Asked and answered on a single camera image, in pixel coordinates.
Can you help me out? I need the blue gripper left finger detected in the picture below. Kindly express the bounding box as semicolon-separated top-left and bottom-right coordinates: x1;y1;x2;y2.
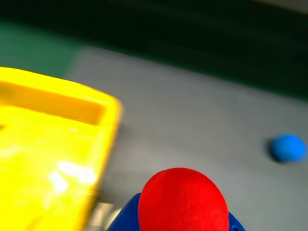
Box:
107;192;142;231

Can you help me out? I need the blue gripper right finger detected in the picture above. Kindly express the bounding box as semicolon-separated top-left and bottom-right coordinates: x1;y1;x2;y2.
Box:
227;211;246;231

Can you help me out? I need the red ball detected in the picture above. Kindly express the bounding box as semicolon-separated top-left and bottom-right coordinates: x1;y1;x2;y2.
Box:
138;167;229;231

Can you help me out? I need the blue ball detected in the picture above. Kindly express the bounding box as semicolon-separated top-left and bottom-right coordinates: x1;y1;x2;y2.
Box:
269;133;307;162

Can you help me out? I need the yellow plastic bin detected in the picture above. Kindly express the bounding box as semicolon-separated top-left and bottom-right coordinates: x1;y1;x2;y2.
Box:
0;66;124;231

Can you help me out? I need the grey mat with logo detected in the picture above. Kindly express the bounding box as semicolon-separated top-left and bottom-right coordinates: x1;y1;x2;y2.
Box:
64;45;308;231

